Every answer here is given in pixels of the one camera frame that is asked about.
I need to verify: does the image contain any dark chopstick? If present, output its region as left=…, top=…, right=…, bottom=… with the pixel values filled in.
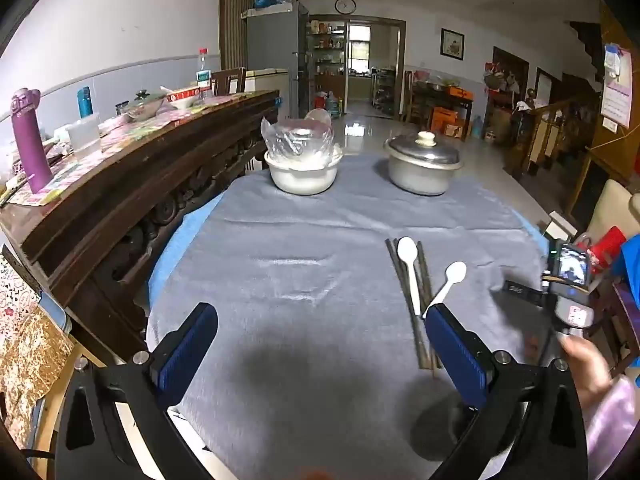
left=392, top=236, right=437, bottom=374
left=416, top=242, right=433, bottom=312
left=385, top=238, right=432, bottom=370
left=418, top=242, right=442, bottom=374

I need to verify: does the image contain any white plastic spoon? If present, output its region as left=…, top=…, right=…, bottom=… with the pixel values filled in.
left=422, top=260, right=468, bottom=318
left=397, top=236, right=421, bottom=318

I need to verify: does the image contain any person's right hand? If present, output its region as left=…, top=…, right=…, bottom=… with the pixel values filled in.
left=560, top=335, right=613, bottom=410

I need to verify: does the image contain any red child chair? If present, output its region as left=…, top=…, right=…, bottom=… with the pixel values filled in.
left=587, top=226, right=627, bottom=273

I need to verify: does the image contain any small white step stool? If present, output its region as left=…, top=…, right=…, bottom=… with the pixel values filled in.
left=542, top=210, right=578, bottom=242

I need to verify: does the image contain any blue jacket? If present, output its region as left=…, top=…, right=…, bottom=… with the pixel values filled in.
left=620, top=234, right=640, bottom=295

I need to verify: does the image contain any cream armchair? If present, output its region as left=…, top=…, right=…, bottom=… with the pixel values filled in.
left=586, top=179, right=640, bottom=242

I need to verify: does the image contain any grey table cloth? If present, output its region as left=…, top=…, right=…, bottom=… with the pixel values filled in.
left=146, top=155, right=546, bottom=479

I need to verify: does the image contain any dark carved wooden sideboard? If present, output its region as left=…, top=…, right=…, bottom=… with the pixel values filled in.
left=1, top=90, right=279, bottom=364

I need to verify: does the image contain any aluminium pot with lid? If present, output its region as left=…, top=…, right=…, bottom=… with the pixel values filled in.
left=384, top=130, right=463, bottom=196

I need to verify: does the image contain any dark wooden side table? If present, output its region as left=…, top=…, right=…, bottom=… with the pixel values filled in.
left=406, top=81, right=473, bottom=141

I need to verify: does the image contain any white bowl with plastic bag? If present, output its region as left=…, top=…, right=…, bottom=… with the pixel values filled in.
left=260, top=117, right=344, bottom=196

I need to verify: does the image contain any clear plastic cup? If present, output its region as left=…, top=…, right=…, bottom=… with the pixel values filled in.
left=65, top=113, right=101, bottom=157

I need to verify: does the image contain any glass lidded bowl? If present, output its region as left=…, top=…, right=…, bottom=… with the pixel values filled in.
left=122, top=89, right=165, bottom=122

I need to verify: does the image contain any red patterned bowl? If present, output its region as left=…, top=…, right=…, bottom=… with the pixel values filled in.
left=166, top=86, right=201, bottom=110

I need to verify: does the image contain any blue thermos bottle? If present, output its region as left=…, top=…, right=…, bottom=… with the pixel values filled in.
left=76, top=86, right=93, bottom=118

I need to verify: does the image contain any small white fan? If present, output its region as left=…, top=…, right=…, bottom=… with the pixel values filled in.
left=305, top=108, right=332, bottom=127

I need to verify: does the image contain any clear plastic water bottle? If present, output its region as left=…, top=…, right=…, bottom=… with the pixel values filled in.
left=195, top=48, right=212, bottom=99

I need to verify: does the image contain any purple water bottle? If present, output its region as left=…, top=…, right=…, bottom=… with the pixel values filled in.
left=11, top=88, right=52, bottom=194

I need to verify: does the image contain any white chest freezer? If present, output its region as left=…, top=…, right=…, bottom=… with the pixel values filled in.
left=245, top=68, right=290, bottom=115

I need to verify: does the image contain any grey refrigerator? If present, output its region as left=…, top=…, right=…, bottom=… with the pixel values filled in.
left=242, top=0, right=310, bottom=118

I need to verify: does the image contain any wall calendar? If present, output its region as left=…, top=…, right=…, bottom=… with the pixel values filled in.
left=601, top=44, right=632, bottom=128

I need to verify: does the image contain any framed wall picture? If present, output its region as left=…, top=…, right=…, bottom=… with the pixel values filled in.
left=440, top=28, right=464, bottom=61

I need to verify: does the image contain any round wall clock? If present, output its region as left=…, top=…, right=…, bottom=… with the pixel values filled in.
left=334, top=0, right=357, bottom=15

